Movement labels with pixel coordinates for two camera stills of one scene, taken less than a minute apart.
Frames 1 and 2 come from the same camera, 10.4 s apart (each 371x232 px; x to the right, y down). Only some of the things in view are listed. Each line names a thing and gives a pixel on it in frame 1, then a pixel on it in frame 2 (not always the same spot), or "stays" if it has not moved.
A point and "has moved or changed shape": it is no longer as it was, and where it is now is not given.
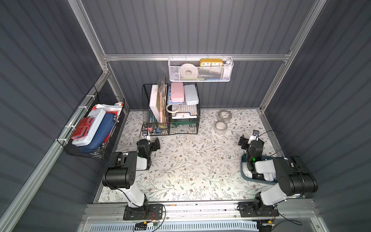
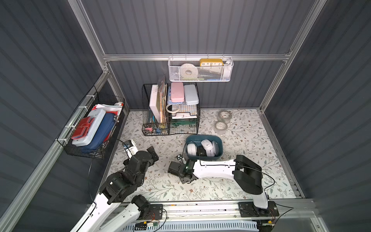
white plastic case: x=97 y=116 stays
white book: x=154 y=102 stays
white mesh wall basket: x=200 y=69 stays
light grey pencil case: x=191 y=96 stays
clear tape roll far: x=224 y=115 stays
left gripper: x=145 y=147 -> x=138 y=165
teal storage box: x=244 y=159 -> x=204 y=147
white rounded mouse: x=246 y=170 has moved or changed shape
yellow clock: x=211 y=62 stays
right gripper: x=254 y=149 -> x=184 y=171
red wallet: x=82 y=127 stays
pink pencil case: x=177 y=92 stays
